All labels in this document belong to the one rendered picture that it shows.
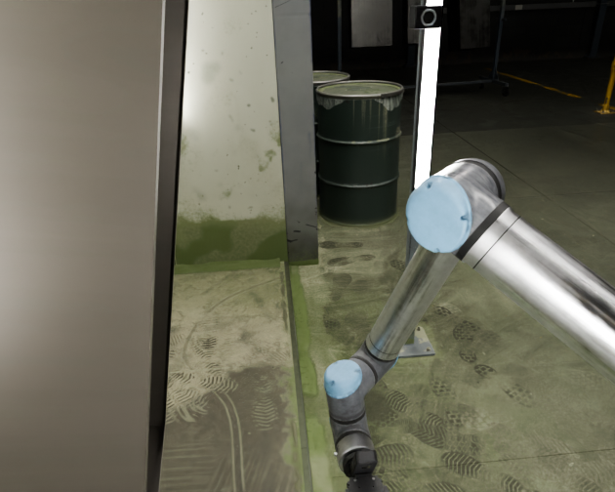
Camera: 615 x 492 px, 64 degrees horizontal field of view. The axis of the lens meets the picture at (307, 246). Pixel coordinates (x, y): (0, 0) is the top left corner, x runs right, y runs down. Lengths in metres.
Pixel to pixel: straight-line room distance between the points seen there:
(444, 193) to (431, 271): 0.30
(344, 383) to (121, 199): 0.86
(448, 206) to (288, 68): 1.88
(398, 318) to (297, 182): 1.67
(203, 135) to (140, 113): 2.25
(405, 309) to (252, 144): 1.70
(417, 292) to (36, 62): 0.86
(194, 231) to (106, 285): 2.40
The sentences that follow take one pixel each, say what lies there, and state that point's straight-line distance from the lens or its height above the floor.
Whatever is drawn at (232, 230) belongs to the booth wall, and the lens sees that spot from 2.81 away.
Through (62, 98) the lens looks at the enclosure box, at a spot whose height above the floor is 1.37.
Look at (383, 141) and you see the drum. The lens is 3.22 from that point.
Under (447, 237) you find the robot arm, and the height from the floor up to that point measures 1.09.
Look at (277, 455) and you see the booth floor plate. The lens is 1.82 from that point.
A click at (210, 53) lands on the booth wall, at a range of 2.57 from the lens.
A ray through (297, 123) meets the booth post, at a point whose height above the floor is 0.84.
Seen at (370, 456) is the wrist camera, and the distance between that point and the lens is 1.10.
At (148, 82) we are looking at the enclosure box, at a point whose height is 1.38.
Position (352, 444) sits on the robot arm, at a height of 0.51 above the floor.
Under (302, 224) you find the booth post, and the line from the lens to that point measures 2.80.
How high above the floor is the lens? 1.43
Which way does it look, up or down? 27 degrees down
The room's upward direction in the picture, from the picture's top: 2 degrees counter-clockwise
